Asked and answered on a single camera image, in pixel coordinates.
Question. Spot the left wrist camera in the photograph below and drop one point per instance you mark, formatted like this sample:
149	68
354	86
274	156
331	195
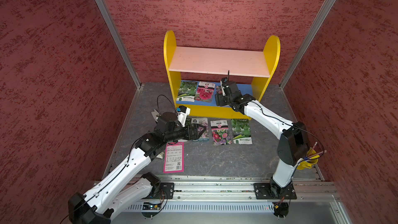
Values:
182	113

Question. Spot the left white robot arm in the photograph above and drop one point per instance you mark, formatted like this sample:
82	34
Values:
111	196

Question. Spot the corner aluminium post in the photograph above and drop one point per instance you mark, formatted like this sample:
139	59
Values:
313	30
118	41

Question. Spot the yellow pencil cup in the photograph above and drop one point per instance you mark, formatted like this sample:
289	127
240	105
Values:
311	158

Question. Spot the silver stapler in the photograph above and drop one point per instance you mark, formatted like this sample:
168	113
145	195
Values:
155	114

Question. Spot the purple flower seed bag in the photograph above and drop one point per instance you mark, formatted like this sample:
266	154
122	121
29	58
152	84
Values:
203	128

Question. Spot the green gourd bag lower shelf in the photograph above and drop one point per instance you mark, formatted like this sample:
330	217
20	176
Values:
187	91

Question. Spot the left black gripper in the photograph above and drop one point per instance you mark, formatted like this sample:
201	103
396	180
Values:
195	136

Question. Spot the right corner aluminium post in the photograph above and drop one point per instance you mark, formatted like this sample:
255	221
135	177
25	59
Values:
313	30

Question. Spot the mixed flower seed bag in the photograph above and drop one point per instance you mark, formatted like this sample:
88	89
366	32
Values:
219	90

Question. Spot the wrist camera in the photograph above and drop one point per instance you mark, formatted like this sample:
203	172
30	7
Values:
182	113
224	86

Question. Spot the yellow wooden shelf unit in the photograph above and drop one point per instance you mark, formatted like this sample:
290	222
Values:
216	64

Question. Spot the red dahlia seed bag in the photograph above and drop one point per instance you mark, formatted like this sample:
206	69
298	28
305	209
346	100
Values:
205	92

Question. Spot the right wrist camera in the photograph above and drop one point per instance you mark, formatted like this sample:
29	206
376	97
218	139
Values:
224	86

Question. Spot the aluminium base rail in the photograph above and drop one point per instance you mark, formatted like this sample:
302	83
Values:
242	189

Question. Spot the pink zinnia seed bag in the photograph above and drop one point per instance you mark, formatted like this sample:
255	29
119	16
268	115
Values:
220	132

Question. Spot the pink back-side seed bag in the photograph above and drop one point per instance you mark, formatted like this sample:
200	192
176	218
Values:
174	158

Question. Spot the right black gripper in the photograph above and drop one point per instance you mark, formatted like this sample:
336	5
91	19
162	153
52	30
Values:
219	100

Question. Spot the large green gourd seed bag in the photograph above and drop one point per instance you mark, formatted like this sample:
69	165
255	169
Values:
186	124

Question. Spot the left corner aluminium post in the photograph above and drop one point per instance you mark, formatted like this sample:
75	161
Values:
118	41

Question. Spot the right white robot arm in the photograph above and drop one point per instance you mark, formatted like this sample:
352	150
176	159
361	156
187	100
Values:
293	137

